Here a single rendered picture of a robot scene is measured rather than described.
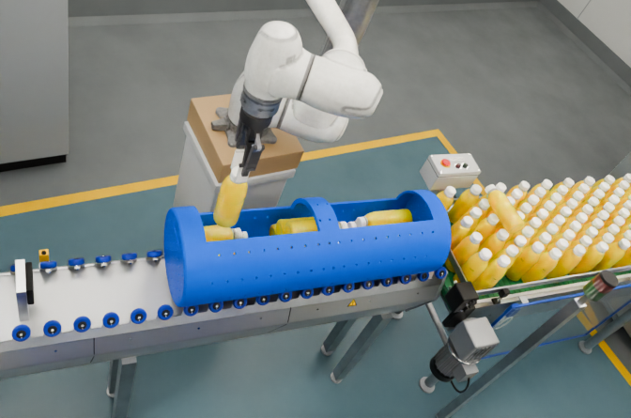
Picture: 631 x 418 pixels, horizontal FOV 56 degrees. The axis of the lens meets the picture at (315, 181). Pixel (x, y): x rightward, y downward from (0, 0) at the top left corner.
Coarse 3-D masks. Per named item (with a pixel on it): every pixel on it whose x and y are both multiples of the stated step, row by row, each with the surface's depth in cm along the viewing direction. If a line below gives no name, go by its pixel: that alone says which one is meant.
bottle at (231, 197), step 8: (224, 184) 151; (232, 184) 150; (240, 184) 150; (224, 192) 151; (232, 192) 150; (240, 192) 151; (224, 200) 153; (232, 200) 152; (240, 200) 153; (216, 208) 158; (224, 208) 155; (232, 208) 154; (240, 208) 157; (216, 216) 159; (224, 216) 157; (232, 216) 157; (224, 224) 160; (232, 224) 161
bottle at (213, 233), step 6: (204, 228) 175; (210, 228) 176; (216, 228) 176; (222, 228) 177; (228, 228) 178; (210, 234) 175; (216, 234) 175; (222, 234) 176; (228, 234) 177; (234, 234) 179; (210, 240) 174; (216, 240) 175
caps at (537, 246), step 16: (608, 176) 260; (624, 176) 266; (544, 192) 240; (560, 192) 245; (576, 192) 246; (528, 208) 230; (592, 208) 242; (608, 208) 246; (560, 224) 232; (576, 224) 232; (544, 240) 222; (560, 240) 223; (608, 240) 233; (624, 240) 234; (560, 256) 218
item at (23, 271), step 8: (16, 264) 156; (24, 264) 157; (16, 272) 154; (24, 272) 155; (32, 272) 157; (16, 280) 153; (24, 280) 154; (32, 280) 155; (16, 288) 152; (24, 288) 152; (32, 288) 154; (16, 296) 152; (24, 296) 153; (32, 296) 156; (24, 304) 156; (24, 312) 159; (24, 320) 162
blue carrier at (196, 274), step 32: (416, 192) 200; (192, 224) 162; (256, 224) 193; (320, 224) 176; (384, 224) 184; (416, 224) 189; (448, 224) 193; (192, 256) 158; (224, 256) 162; (256, 256) 166; (288, 256) 170; (320, 256) 174; (352, 256) 179; (384, 256) 184; (416, 256) 190; (192, 288) 160; (224, 288) 165; (256, 288) 170; (288, 288) 177
